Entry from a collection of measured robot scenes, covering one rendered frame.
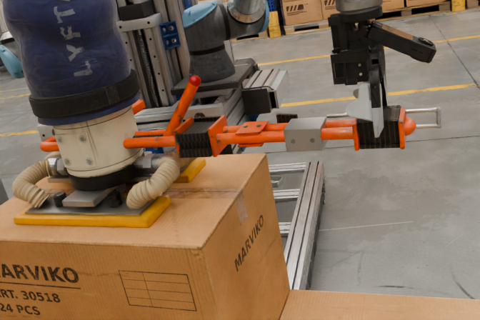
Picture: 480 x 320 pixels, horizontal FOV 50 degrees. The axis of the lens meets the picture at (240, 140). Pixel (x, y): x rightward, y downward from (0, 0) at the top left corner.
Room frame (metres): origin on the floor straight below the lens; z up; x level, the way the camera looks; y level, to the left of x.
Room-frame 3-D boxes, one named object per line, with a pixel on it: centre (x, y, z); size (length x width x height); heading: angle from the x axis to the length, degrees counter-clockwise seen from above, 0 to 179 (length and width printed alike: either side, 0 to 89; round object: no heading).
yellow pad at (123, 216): (1.00, 0.34, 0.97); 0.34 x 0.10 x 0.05; 67
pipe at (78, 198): (1.08, 0.30, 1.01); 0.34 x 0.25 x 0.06; 67
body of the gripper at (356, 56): (0.86, -0.23, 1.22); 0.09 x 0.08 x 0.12; 67
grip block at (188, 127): (0.99, 0.07, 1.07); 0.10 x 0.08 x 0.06; 157
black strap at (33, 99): (1.09, 0.30, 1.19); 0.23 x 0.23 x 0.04
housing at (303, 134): (0.90, -0.12, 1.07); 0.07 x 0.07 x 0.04; 67
